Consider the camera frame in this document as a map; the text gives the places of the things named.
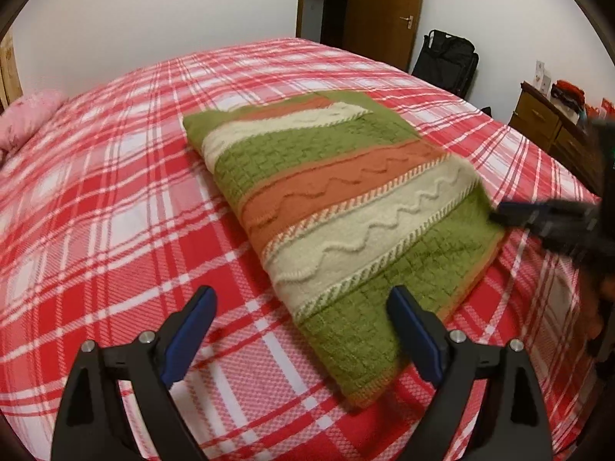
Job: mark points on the brown wooden door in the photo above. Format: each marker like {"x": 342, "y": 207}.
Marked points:
{"x": 379, "y": 19}

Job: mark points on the white wall outlet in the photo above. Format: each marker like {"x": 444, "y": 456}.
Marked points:
{"x": 540, "y": 68}

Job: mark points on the green knit sweater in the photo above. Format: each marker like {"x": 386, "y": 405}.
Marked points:
{"x": 346, "y": 187}

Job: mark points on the cream wooden headboard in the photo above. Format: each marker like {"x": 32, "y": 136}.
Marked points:
{"x": 9, "y": 67}

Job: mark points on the brown wooden dresser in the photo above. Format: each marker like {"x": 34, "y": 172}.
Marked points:
{"x": 538, "y": 115}

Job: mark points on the red plaid bedsheet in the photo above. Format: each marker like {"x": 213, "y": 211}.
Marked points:
{"x": 120, "y": 201}

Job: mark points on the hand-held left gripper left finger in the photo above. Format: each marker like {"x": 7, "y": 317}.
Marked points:
{"x": 185, "y": 341}

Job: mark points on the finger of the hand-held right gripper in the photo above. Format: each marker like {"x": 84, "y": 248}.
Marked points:
{"x": 552, "y": 221}

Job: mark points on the pink pillow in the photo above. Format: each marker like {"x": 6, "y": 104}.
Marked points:
{"x": 24, "y": 115}

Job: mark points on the black bag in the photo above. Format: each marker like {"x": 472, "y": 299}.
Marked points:
{"x": 444, "y": 62}

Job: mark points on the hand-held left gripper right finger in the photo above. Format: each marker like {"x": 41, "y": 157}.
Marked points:
{"x": 418, "y": 341}

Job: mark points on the red cloth pile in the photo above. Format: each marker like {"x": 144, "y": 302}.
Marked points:
{"x": 567, "y": 92}

